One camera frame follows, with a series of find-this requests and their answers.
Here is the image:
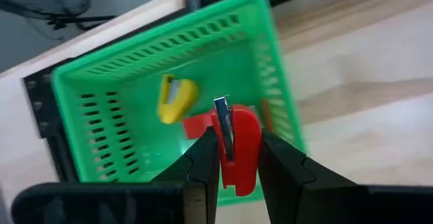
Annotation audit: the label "yellow mini stapler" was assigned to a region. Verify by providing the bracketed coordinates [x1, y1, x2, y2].
[156, 74, 200, 125]

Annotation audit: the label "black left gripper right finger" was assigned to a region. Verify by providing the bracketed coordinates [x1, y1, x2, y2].
[258, 129, 433, 224]

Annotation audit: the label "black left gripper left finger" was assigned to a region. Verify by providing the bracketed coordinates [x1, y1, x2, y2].
[12, 126, 221, 224]

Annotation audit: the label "red mini stapler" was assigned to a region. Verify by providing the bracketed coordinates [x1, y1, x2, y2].
[182, 96, 263, 197]

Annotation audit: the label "black corner bracket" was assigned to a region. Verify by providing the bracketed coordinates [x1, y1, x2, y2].
[23, 58, 81, 184]

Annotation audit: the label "green plastic basket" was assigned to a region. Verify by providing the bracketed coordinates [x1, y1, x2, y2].
[51, 0, 307, 206]

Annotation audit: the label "black floor cables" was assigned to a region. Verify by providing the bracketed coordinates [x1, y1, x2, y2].
[47, 14, 116, 30]

